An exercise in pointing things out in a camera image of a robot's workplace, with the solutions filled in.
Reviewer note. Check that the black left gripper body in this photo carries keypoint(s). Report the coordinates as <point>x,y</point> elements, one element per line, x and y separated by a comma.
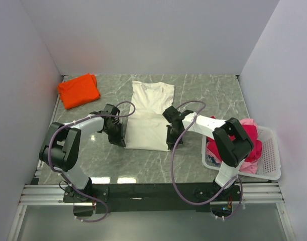
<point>115,132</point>

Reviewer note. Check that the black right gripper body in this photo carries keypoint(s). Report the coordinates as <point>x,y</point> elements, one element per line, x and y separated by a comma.
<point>173,135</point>

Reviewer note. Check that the cream white t shirt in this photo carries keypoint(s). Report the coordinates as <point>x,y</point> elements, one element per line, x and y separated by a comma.
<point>146,127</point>

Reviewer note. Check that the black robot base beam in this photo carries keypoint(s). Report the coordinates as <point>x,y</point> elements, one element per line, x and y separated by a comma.
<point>104,198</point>

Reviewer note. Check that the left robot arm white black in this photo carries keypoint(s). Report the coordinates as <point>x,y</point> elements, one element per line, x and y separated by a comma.
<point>60,148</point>

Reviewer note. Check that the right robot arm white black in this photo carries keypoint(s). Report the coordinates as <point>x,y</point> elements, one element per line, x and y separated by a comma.
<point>205,126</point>

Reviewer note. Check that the folded orange t shirt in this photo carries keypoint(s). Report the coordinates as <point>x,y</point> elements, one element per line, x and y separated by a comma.
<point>78,91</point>

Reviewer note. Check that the magenta t shirt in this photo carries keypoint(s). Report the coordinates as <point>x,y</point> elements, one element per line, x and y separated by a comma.
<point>229,144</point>

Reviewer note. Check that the light pink t shirt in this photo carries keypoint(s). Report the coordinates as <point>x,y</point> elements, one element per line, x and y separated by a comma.
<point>251,162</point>

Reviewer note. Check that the white plastic laundry basket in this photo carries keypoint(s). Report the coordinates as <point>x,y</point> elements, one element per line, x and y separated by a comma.
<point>269,166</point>

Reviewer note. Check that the aluminium frame rail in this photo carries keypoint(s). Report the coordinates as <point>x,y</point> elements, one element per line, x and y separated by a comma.
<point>48,195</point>

